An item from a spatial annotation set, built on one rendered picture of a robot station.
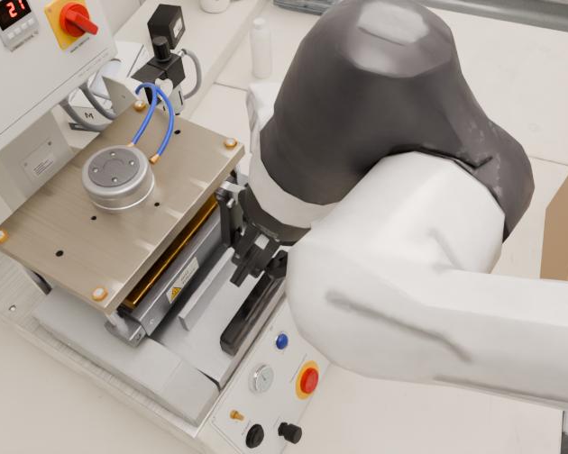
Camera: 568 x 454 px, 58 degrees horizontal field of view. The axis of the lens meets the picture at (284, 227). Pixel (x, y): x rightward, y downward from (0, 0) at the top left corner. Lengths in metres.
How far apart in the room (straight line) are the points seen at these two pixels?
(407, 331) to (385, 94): 0.12
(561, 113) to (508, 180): 1.07
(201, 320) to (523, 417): 0.53
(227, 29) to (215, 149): 0.80
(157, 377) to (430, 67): 0.48
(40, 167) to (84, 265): 0.22
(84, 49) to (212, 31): 0.75
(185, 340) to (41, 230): 0.22
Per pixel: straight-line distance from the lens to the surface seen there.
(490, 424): 0.91
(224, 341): 0.63
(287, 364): 0.78
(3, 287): 0.86
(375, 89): 0.28
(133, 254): 0.59
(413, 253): 0.26
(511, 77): 1.44
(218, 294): 0.70
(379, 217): 0.27
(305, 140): 0.32
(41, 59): 0.69
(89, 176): 0.63
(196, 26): 1.47
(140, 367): 0.65
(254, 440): 0.76
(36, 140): 0.76
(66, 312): 0.71
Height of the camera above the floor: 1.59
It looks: 55 degrees down
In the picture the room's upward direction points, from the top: 2 degrees counter-clockwise
